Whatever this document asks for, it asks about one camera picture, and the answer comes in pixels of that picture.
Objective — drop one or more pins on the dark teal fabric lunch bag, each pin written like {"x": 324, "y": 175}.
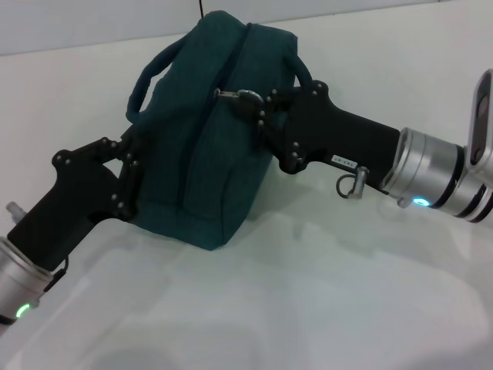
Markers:
{"x": 215, "y": 154}

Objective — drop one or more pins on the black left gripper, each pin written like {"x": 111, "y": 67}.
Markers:
{"x": 73, "y": 208}

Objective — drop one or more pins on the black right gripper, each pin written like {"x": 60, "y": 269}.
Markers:
{"x": 335, "y": 131}

